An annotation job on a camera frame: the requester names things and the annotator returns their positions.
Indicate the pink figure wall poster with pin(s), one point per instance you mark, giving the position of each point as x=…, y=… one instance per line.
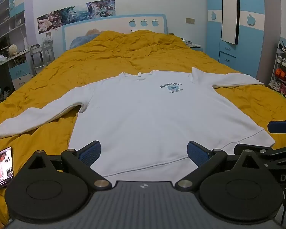
x=49, y=22

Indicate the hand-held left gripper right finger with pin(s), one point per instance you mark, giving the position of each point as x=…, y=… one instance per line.
x=197, y=153

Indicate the wardrobe mirror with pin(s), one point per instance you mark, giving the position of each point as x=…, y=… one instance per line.
x=229, y=9

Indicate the blue and purple wall poster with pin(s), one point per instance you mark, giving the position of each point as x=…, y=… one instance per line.
x=101, y=7

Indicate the white shoe rack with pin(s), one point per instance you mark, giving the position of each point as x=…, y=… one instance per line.
x=284, y=76

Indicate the white and blue bookshelf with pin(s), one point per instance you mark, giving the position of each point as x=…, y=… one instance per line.
x=4, y=21

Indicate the blue and white drawer unit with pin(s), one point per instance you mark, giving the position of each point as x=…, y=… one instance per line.
x=20, y=75

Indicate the blue pillow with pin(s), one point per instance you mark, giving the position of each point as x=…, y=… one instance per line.
x=82, y=40

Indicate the black smartphone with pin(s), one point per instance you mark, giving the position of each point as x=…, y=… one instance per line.
x=4, y=168

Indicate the grey utility cart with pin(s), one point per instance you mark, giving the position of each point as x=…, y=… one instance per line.
x=48, y=50
x=37, y=57

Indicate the white printed sweatshirt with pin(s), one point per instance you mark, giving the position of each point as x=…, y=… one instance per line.
x=145, y=119

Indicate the blue and white wardrobe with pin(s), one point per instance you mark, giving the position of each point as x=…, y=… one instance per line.
x=252, y=40

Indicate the beige wall switch plate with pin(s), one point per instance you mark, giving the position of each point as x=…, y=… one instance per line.
x=190, y=21

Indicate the round white lamp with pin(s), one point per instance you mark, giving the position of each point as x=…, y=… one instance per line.
x=13, y=49

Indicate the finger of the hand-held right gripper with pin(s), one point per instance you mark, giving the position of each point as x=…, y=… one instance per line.
x=252, y=148
x=282, y=127

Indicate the cluttered bedside table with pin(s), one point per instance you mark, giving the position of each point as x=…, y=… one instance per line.
x=193, y=44

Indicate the cluttered desk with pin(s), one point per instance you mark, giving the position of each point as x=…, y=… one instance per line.
x=12, y=59

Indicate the yellow blanket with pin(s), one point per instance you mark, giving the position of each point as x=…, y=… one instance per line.
x=138, y=50

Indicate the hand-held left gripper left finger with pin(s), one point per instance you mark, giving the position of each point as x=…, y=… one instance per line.
x=90, y=153

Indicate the teal figure wall poster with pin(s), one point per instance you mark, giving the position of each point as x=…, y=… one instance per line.
x=73, y=13

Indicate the white and blue headboard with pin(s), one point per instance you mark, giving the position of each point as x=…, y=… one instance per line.
x=114, y=25

